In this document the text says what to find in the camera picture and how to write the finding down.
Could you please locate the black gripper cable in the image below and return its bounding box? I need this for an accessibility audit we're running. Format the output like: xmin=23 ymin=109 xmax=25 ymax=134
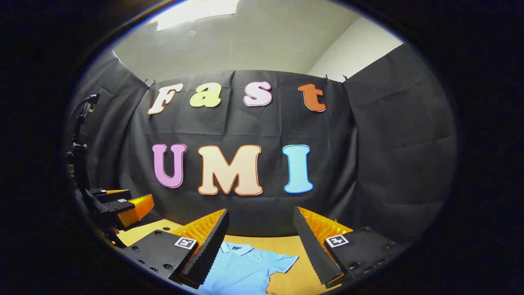
xmin=68 ymin=93 xmax=101 ymax=136

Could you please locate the light blue T-shirt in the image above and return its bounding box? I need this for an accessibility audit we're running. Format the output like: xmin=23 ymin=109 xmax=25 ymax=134
xmin=196 ymin=241 xmax=299 ymax=295

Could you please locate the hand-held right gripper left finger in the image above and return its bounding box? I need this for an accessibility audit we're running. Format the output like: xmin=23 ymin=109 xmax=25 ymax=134
xmin=123 ymin=208 xmax=230 ymax=289

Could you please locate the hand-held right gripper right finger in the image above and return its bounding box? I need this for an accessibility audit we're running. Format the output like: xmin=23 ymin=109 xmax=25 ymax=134
xmin=293 ymin=206 xmax=410 ymax=287

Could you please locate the black backdrop cloth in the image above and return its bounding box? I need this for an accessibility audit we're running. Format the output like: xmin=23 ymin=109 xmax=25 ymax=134
xmin=68 ymin=43 xmax=457 ymax=246

